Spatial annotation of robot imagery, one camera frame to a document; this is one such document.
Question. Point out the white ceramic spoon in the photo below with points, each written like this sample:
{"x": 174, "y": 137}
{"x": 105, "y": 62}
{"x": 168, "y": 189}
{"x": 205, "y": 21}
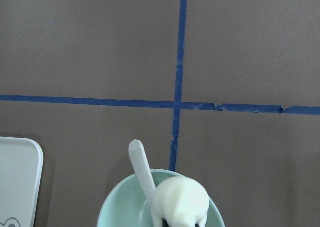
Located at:
{"x": 141, "y": 167}

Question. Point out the mint green bowl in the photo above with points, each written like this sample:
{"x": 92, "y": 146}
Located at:
{"x": 127, "y": 206}

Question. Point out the white plastic tray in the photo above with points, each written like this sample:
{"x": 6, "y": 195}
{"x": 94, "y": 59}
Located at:
{"x": 21, "y": 166}

